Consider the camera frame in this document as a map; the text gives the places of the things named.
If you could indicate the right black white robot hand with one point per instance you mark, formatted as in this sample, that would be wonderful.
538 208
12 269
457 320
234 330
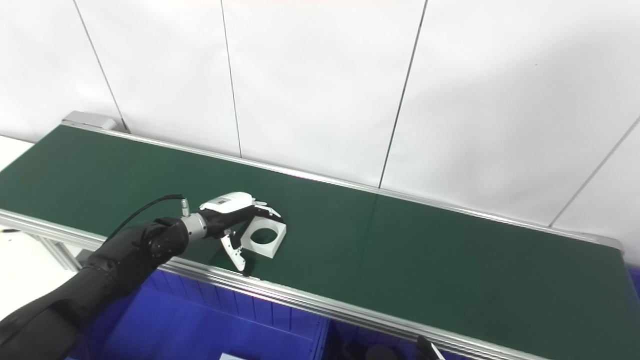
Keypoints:
427 350

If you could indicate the blue bin with white parts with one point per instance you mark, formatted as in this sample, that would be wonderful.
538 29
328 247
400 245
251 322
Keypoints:
200 325

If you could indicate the white square part round hole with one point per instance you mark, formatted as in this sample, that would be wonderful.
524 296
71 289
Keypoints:
230 356
272 248

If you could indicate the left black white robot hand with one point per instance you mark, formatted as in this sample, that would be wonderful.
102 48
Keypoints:
227 200

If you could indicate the green conveyor belt aluminium frame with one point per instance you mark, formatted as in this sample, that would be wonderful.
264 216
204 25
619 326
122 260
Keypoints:
400 250

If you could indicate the empty blue plastic bin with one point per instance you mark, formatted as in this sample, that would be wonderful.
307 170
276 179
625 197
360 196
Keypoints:
635 280

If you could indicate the aluminium conveyor support leg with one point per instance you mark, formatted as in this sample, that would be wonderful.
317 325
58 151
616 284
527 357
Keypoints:
60 252

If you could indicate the black cylindrical part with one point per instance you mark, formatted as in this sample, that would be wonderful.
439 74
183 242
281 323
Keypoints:
380 352

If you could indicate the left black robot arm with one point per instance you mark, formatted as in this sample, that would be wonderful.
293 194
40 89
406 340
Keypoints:
100 275

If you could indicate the blue bin with black parts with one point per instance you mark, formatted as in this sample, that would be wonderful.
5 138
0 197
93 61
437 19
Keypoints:
345 335

